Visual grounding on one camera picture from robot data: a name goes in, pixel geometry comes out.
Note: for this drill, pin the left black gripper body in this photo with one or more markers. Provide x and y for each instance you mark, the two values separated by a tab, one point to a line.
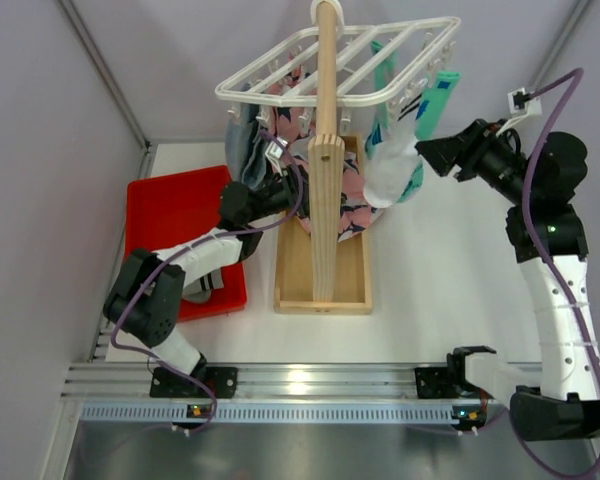
290	185

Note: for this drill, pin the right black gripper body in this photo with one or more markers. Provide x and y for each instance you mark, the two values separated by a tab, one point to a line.
469	156

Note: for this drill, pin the white clip sock hanger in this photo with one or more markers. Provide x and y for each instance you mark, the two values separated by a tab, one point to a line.
422	47

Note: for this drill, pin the grey sock black stripes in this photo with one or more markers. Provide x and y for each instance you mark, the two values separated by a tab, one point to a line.
201	290

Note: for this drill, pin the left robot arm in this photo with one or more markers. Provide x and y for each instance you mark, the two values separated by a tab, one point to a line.
144	300

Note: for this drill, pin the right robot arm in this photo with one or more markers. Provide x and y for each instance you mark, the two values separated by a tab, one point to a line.
564	403

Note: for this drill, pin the blue grey sock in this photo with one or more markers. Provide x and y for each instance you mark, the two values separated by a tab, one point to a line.
245	148

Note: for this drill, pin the pink patterned sock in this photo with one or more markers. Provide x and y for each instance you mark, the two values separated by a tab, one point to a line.
287	122
356	214

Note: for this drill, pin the wooden stand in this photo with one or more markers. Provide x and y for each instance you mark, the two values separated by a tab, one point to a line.
317	274

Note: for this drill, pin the teal patterned sock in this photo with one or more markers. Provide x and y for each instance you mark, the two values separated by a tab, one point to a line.
384	73

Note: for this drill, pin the red plastic tray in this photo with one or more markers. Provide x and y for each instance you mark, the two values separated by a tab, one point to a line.
168	210

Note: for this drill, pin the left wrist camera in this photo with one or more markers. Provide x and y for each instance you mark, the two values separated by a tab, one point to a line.
274	154

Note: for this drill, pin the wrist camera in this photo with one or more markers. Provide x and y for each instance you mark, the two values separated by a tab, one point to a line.
521	107
274	154

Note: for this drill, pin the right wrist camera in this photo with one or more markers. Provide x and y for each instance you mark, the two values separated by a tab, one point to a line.
521	107

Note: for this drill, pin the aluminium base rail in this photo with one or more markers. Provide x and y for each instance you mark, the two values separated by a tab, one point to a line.
278	393

